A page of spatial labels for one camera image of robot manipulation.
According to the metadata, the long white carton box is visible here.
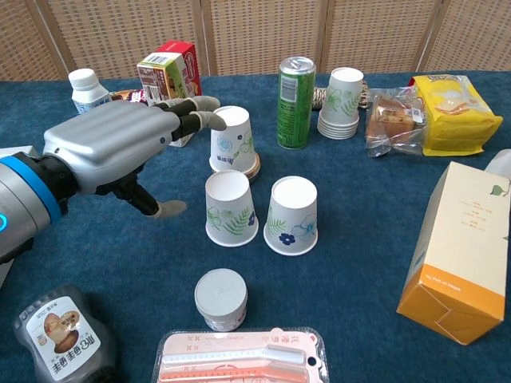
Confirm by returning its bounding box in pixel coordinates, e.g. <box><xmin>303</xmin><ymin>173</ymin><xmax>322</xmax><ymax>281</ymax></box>
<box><xmin>0</xmin><ymin>145</ymin><xmax>37</xmax><ymax>288</ymax></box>

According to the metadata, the braided rope bundle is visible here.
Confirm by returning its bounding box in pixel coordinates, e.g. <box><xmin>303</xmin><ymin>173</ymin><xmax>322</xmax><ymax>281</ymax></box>
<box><xmin>312</xmin><ymin>81</ymin><xmax>370</xmax><ymax>111</ymax></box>

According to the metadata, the paper cup with text print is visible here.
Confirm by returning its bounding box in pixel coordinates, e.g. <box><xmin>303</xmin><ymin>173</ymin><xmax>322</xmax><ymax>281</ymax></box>
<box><xmin>208</xmin><ymin>105</ymin><xmax>258</xmax><ymax>176</ymax></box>

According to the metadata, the wood rattan folding screen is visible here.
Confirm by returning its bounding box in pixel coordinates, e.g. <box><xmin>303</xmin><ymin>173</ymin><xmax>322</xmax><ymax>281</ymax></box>
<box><xmin>0</xmin><ymin>0</ymin><xmax>511</xmax><ymax>82</ymax></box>

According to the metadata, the green drink can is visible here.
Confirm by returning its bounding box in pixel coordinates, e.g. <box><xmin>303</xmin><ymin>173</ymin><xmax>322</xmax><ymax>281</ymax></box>
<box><xmin>276</xmin><ymin>56</ymin><xmax>317</xmax><ymax>150</ymax></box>

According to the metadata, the blue felt table cover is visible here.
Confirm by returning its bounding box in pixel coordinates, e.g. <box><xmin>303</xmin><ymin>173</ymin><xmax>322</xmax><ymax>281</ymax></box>
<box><xmin>0</xmin><ymin>71</ymin><xmax>511</xmax><ymax>383</ymax></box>

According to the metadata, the green brown drink carton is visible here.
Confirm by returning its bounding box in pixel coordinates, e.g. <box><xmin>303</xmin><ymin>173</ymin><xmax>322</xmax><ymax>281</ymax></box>
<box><xmin>136</xmin><ymin>52</ymin><xmax>196</xmax><ymax>148</ymax></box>

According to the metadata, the stack of white paper cups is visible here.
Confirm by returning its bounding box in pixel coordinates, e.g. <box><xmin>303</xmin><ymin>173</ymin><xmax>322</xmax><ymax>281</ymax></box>
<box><xmin>317</xmin><ymin>67</ymin><xmax>365</xmax><ymax>140</ymax></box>

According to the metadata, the beige and orange carton box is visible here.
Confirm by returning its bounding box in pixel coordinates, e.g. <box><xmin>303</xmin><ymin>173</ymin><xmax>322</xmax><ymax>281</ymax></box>
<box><xmin>396</xmin><ymin>149</ymin><xmax>511</xmax><ymax>346</ymax></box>

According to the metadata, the pink razor blister pack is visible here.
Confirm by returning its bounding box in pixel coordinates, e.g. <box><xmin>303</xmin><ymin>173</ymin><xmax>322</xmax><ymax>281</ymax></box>
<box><xmin>151</xmin><ymin>326</ymin><xmax>331</xmax><ymax>383</ymax></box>

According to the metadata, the small jar with white lid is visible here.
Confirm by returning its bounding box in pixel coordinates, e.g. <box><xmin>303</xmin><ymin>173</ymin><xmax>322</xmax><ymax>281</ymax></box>
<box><xmin>194</xmin><ymin>268</ymin><xmax>249</xmax><ymax>333</ymax></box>

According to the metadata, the red carton box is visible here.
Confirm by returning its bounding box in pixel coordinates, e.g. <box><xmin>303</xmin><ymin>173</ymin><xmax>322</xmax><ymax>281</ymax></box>
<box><xmin>155</xmin><ymin>40</ymin><xmax>207</xmax><ymax>120</ymax></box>

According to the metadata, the yellow snack bag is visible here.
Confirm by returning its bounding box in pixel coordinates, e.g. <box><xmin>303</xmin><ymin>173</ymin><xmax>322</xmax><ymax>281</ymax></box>
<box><xmin>410</xmin><ymin>73</ymin><xmax>504</xmax><ymax>157</ymax></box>

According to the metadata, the white milk bottle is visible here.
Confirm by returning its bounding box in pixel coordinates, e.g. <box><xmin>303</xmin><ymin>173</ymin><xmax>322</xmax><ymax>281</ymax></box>
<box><xmin>67</xmin><ymin>68</ymin><xmax>113</xmax><ymax>116</ymax></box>

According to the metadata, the dark sauce bottle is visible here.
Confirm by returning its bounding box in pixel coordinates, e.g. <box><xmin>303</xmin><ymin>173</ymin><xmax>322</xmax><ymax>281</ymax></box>
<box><xmin>14</xmin><ymin>284</ymin><xmax>121</xmax><ymax>383</ymax></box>

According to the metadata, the bread in clear bag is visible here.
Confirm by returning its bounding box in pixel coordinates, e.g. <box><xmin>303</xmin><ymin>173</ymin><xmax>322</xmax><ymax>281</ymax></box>
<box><xmin>365</xmin><ymin>85</ymin><xmax>429</xmax><ymax>159</ymax></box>

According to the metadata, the paper cup with fern print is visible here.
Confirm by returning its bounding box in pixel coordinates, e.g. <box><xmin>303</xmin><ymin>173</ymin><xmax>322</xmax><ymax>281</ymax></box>
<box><xmin>204</xmin><ymin>169</ymin><xmax>259</xmax><ymax>247</ymax></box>
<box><xmin>263</xmin><ymin>176</ymin><xmax>319</xmax><ymax>257</ymax></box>

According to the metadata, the brown chocolate snack wrapper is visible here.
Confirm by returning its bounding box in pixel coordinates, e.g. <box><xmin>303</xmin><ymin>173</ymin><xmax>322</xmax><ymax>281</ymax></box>
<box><xmin>110</xmin><ymin>89</ymin><xmax>149</xmax><ymax>105</ymax></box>

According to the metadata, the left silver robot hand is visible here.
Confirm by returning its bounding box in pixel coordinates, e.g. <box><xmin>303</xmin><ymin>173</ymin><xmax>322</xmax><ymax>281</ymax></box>
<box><xmin>42</xmin><ymin>95</ymin><xmax>228</xmax><ymax>219</ymax></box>

